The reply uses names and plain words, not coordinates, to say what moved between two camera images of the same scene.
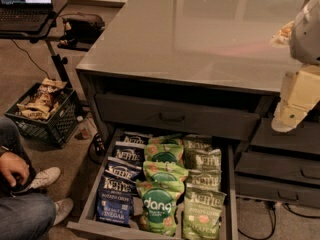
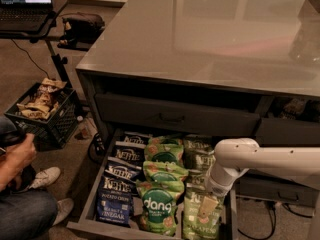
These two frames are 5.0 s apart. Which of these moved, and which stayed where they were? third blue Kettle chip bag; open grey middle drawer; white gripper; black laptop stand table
Moved: white gripper
Stayed: black laptop stand table; third blue Kettle chip bag; open grey middle drawer
